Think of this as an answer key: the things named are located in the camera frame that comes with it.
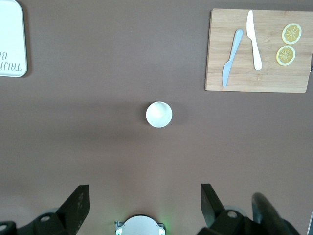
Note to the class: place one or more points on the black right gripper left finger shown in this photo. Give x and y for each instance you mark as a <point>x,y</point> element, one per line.
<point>63,218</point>

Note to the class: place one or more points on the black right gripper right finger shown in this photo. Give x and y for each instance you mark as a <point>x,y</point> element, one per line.
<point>220,220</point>

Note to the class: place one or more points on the white cup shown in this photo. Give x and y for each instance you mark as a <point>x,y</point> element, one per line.
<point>159,114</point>

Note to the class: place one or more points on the wooden cutting board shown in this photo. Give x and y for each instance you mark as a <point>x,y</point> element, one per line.
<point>269,78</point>

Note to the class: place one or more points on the pale grey plastic knife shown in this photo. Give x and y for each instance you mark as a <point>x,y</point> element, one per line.
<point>231,58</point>

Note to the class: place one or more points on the lemon slice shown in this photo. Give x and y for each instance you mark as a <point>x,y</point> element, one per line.
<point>285,55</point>
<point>291,33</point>

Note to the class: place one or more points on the white plastic knife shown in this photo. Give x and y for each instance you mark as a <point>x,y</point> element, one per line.
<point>253,41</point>

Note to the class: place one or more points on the white tray with bear print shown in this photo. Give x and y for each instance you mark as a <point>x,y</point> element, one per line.
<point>12,36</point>

